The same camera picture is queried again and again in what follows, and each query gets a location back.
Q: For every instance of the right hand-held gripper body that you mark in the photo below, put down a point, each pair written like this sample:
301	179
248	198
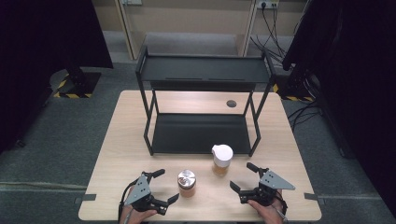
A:
274	182

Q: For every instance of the black curtain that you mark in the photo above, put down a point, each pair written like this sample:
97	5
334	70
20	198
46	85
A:
37	46
358	77

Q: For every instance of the silver lid spice jar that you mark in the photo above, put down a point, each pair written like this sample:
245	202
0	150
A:
186	183

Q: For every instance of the white wall power outlet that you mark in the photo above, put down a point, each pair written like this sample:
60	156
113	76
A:
267	3

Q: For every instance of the black metal two-tier rack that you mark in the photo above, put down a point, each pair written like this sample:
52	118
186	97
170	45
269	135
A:
199	132

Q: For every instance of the white lid seasoning jar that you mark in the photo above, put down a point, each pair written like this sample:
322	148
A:
222	157

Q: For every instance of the person's right hand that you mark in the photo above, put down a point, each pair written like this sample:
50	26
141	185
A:
269	214

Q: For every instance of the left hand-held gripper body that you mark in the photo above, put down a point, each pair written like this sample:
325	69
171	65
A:
138	191

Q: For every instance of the black stand base striped tape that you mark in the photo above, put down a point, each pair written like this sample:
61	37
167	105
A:
294	90
82	85

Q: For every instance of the person's left hand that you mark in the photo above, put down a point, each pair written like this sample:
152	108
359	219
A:
134	216

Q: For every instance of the dark round table grommet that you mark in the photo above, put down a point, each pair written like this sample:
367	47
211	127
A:
231	103

